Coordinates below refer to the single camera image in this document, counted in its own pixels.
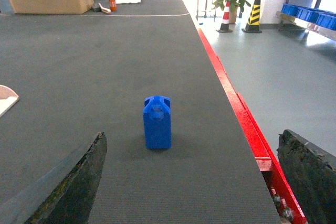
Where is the blue plastic part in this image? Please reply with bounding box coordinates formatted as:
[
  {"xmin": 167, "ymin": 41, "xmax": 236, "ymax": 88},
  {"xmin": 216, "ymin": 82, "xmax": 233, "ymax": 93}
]
[{"xmin": 143, "ymin": 95, "xmax": 172, "ymax": 149}]

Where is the blue bin on shelf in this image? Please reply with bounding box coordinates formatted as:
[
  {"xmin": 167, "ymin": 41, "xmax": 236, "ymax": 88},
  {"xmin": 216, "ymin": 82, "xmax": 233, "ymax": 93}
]
[{"xmin": 281, "ymin": 4, "xmax": 335, "ymax": 31}]

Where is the orange bottle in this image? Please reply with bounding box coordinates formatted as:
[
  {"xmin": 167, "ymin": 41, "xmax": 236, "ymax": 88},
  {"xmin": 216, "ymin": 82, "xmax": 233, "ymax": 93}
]
[{"xmin": 109, "ymin": 0, "xmax": 117, "ymax": 12}]

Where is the red white traffic cone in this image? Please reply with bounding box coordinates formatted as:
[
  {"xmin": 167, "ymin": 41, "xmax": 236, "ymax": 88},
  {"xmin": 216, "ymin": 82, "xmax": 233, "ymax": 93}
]
[{"xmin": 216, "ymin": 1, "xmax": 233, "ymax": 33}]

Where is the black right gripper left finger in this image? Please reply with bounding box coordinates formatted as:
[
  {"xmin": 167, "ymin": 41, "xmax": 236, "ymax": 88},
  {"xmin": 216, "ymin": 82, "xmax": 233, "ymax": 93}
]
[{"xmin": 1, "ymin": 132, "xmax": 107, "ymax": 223}]

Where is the wooden handled brush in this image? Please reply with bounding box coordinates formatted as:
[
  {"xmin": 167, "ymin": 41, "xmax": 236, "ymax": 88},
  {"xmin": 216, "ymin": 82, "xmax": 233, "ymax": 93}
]
[{"xmin": 98, "ymin": 3, "xmax": 111, "ymax": 14}]

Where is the steel roller shelf rack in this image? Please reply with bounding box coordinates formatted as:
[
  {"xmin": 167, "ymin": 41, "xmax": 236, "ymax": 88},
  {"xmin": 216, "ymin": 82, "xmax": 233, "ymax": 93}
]
[{"xmin": 276, "ymin": 0, "xmax": 335, "ymax": 40}]

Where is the beige plastic dustpan tray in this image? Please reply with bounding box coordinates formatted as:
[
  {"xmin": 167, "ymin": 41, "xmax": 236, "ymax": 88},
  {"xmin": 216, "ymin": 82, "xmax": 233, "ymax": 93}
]
[{"xmin": 0, "ymin": 85, "xmax": 19, "ymax": 116}]

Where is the dark grey table mat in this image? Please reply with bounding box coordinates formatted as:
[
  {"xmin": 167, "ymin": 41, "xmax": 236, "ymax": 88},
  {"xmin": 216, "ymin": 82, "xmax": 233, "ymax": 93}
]
[{"xmin": 1, "ymin": 0, "xmax": 280, "ymax": 223}]

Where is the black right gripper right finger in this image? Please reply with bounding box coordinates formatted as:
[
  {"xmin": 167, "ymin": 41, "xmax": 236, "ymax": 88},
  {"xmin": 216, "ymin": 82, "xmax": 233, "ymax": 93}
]
[{"xmin": 278, "ymin": 129, "xmax": 335, "ymax": 223}]

